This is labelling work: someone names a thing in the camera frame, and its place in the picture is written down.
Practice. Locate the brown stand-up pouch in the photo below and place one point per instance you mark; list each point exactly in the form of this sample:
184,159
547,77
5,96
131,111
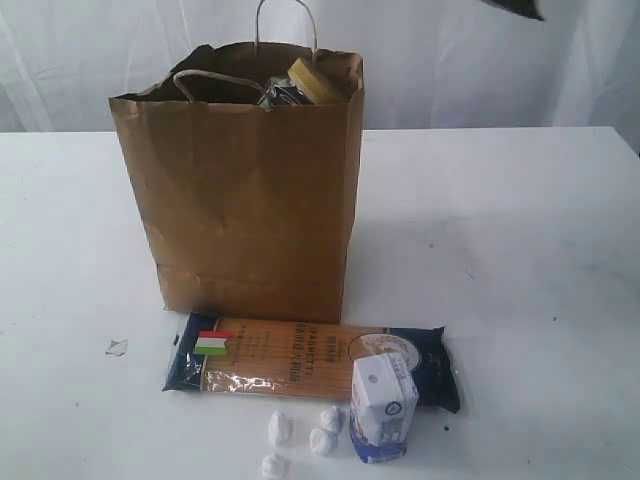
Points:
524,8

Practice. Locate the clear plastic scrap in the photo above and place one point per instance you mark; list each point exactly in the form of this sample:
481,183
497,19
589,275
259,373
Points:
117,348

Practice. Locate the white crumpled wad upper left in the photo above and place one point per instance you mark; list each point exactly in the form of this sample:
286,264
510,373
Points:
279,429

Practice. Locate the clear nut jar gold lid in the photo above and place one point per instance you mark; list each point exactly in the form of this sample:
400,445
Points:
303,85

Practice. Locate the white crumpled wad bottom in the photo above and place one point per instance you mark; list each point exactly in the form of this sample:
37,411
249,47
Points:
274,467

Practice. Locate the brown paper bag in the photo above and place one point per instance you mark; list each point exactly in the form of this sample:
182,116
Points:
247,211

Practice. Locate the spaghetti packet dark blue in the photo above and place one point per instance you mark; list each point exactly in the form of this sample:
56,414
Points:
296,359

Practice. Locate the white crumpled wad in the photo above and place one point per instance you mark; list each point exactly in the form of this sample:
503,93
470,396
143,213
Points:
321,441
279,429
274,467
332,419

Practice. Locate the white crumpled wad lower right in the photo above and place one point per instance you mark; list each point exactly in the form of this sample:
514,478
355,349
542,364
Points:
321,441

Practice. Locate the white crumpled wad upper right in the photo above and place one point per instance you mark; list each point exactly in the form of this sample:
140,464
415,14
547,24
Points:
332,419

